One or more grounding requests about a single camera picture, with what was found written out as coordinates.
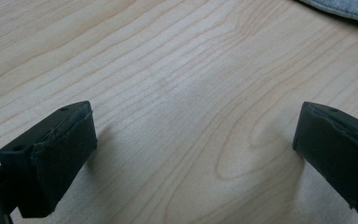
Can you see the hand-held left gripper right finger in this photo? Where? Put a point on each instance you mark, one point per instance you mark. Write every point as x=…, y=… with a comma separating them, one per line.
x=338, y=152

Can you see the grey cloth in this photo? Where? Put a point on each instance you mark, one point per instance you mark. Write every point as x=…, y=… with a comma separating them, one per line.
x=351, y=8

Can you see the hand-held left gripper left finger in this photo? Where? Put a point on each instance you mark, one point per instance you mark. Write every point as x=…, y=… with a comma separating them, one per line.
x=56, y=155

